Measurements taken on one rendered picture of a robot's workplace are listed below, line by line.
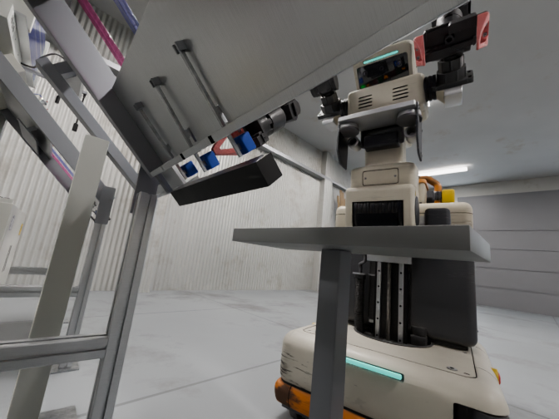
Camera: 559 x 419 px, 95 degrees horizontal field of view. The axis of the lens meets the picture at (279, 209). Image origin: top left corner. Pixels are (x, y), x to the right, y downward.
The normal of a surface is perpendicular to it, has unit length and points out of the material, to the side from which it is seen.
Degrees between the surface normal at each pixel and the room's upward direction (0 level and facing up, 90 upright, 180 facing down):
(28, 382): 90
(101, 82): 90
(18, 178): 90
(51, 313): 90
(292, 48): 136
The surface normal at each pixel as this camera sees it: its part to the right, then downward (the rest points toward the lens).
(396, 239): -0.69, -0.22
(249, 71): -0.59, 0.55
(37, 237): 0.71, -0.06
